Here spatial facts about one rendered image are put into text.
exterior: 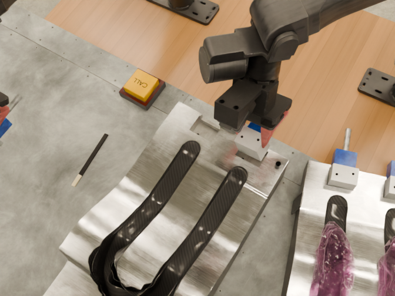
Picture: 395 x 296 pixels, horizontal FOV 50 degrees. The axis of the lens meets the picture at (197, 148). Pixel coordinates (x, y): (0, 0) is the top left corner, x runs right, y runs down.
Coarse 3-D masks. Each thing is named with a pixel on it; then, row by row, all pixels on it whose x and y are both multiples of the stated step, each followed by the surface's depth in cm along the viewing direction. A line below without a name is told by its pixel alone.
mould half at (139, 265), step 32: (160, 128) 87; (160, 160) 84; (224, 160) 83; (288, 160) 82; (128, 192) 82; (192, 192) 81; (256, 192) 80; (96, 224) 75; (160, 224) 78; (192, 224) 79; (224, 224) 78; (128, 256) 72; (160, 256) 73; (224, 256) 75; (64, 288) 77; (96, 288) 77; (192, 288) 70
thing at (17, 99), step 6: (18, 96) 86; (12, 102) 86; (18, 102) 86; (12, 108) 86; (6, 120) 84; (0, 126) 83; (6, 126) 84; (0, 132) 84; (0, 138) 85; (0, 144) 85
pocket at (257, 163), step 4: (240, 152) 86; (240, 156) 86; (244, 156) 86; (248, 156) 86; (264, 156) 86; (248, 160) 86; (252, 160) 85; (256, 160) 85; (256, 164) 85; (260, 164) 85
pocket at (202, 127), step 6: (198, 120) 88; (204, 120) 89; (192, 126) 87; (198, 126) 89; (204, 126) 89; (210, 126) 89; (216, 126) 88; (198, 132) 89; (204, 132) 89; (210, 132) 89; (216, 132) 89; (210, 138) 88
